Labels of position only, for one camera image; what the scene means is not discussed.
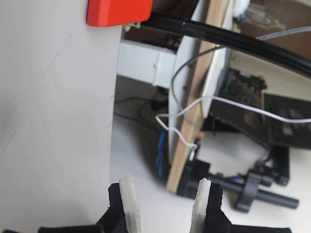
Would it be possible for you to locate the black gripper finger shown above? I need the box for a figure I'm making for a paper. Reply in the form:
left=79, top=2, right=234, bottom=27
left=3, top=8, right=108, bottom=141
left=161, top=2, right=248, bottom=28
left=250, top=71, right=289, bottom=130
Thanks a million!
left=96, top=178, right=142, bottom=233
left=189, top=178, right=233, bottom=233

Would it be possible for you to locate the wooden edged panel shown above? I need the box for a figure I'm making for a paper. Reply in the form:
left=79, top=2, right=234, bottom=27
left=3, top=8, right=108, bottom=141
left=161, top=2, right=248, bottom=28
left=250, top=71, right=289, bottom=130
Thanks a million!
left=166, top=0, right=234, bottom=192

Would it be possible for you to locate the red rectangular block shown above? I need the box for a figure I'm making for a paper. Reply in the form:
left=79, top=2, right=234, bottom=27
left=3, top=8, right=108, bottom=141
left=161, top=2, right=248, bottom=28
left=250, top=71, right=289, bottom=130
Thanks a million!
left=86, top=0, right=153, bottom=27

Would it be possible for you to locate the cardboard box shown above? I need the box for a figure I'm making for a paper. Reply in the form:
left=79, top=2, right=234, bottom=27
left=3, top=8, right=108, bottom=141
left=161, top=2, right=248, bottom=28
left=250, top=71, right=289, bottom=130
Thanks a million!
left=239, top=0, right=311, bottom=43

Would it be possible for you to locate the blue wire bundle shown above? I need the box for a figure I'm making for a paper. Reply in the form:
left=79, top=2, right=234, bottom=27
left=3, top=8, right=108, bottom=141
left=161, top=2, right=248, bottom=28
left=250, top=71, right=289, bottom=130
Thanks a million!
left=156, top=130, right=169, bottom=179

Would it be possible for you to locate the thin white cable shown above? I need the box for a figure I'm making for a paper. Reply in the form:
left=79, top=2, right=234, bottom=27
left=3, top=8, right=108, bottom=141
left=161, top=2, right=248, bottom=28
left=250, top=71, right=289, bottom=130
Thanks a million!
left=155, top=95, right=311, bottom=162

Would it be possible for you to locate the white cable duct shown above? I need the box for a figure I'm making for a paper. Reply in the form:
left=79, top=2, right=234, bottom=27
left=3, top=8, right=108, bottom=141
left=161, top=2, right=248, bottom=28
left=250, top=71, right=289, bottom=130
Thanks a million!
left=116, top=40, right=177, bottom=88

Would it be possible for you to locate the thick black cable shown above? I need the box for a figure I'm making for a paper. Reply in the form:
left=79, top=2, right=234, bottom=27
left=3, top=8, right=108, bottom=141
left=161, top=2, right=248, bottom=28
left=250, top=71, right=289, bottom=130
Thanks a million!
left=139, top=18, right=311, bottom=79

